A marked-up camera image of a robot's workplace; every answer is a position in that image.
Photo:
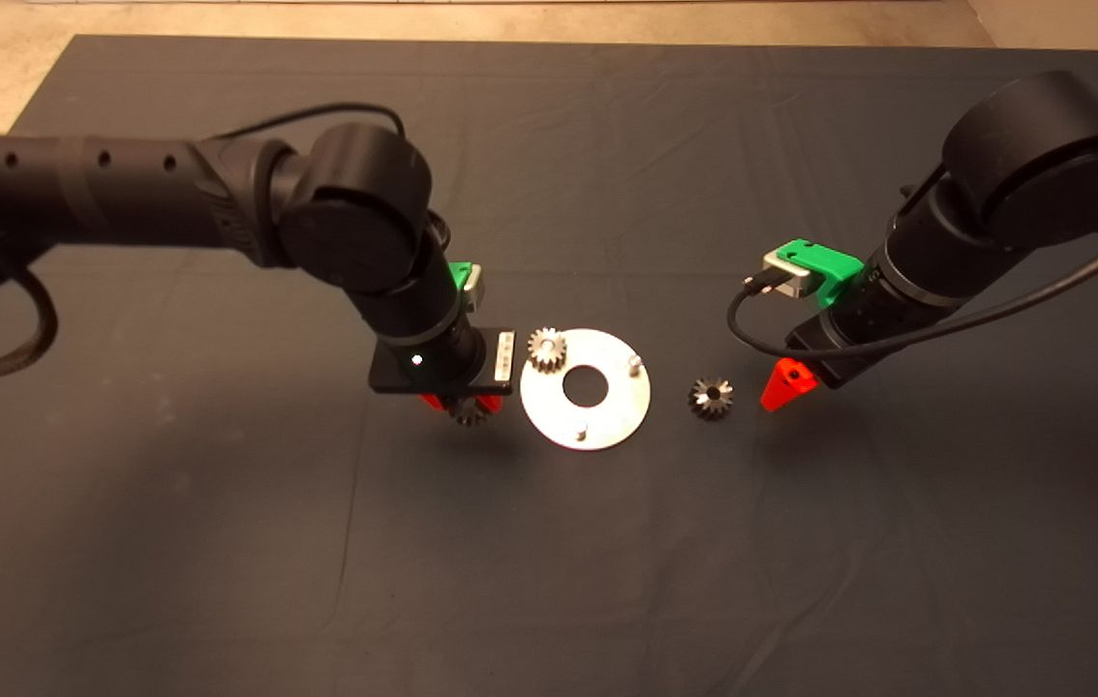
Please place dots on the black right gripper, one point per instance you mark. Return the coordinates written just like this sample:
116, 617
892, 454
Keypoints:
849, 334

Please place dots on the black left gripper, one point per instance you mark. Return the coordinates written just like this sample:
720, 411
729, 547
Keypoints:
433, 373

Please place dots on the small steel planetary gear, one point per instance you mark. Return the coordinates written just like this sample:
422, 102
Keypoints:
470, 415
554, 353
718, 407

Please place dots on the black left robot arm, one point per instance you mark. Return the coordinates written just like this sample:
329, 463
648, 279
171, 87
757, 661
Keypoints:
123, 189

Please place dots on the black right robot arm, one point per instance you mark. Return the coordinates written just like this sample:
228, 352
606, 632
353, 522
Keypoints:
1043, 155

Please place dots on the round metal carrier plate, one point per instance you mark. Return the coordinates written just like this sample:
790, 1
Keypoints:
607, 426

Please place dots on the dark grey table cloth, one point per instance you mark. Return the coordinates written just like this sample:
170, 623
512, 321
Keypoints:
607, 581

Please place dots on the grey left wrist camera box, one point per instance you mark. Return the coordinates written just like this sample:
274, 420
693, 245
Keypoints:
473, 290

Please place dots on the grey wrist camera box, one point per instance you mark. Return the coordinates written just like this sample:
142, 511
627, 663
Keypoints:
473, 290
789, 276

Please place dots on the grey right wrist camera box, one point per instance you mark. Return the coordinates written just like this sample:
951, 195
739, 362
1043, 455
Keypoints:
789, 276

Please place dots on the green left camera mount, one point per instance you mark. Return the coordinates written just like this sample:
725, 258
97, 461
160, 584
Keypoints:
458, 276

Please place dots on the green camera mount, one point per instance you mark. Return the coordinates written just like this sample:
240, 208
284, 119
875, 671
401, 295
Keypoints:
830, 269
458, 276

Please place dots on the green right camera mount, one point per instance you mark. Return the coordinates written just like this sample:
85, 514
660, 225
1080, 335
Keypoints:
830, 269

